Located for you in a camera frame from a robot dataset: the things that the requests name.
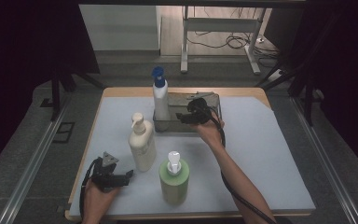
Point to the aluminium floor rail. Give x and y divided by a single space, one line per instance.
323 161
34 165

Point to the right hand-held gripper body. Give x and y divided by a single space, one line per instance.
200 112

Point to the wooden table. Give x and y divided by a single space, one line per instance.
183 91

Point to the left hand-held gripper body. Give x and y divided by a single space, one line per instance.
104 174

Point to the white bottle with blue cap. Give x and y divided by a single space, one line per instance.
161 102

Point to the cream pump bottle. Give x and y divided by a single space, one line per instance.
143 149

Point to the white metal desk frame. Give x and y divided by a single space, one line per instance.
220 24

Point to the light blue table mat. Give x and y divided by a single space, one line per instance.
261 161

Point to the black metal stand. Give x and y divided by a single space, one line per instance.
55 93
307 99

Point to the white cabinet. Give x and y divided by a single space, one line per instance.
121 28

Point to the green pump bottle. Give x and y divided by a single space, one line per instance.
174 186

